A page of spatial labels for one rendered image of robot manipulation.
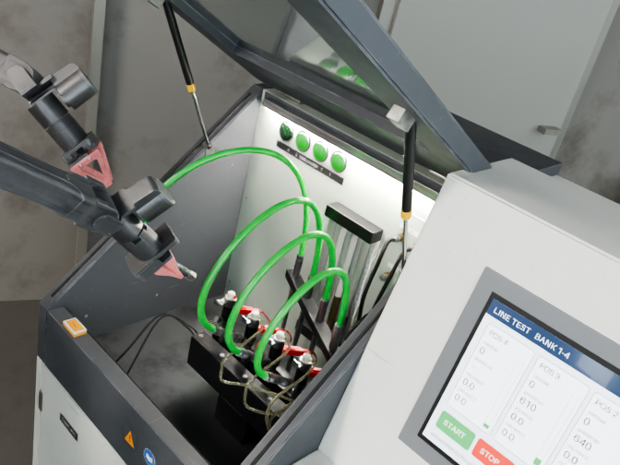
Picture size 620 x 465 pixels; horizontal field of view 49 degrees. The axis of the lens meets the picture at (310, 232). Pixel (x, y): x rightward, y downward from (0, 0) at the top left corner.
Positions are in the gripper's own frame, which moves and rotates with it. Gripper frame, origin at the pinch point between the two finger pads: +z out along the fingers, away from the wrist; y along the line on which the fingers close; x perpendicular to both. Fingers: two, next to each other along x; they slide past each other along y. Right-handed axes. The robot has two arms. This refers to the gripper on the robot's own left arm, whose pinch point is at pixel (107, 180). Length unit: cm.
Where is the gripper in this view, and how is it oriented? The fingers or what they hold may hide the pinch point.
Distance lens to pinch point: 142.3
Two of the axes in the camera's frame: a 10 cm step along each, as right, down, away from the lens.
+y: -2.3, -2.8, 9.3
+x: -8.0, 6.0, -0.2
